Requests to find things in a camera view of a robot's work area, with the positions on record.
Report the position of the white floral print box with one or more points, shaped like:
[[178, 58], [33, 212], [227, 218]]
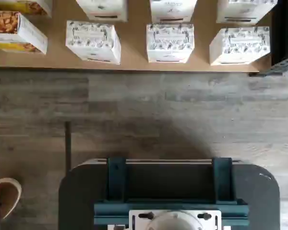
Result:
[[103, 9], [92, 40], [244, 10], [240, 45], [172, 10], [170, 43]]

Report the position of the yellow white granola box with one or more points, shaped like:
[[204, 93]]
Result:
[[14, 31], [36, 6]]

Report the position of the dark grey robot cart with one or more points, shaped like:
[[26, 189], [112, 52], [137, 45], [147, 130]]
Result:
[[81, 191]]

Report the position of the teal metal mounting frame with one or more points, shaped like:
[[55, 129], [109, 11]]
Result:
[[116, 179]]

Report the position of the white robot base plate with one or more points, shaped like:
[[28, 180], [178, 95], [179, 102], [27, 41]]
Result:
[[144, 225]]

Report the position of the black metal rack frame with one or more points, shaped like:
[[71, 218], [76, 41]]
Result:
[[282, 28]]

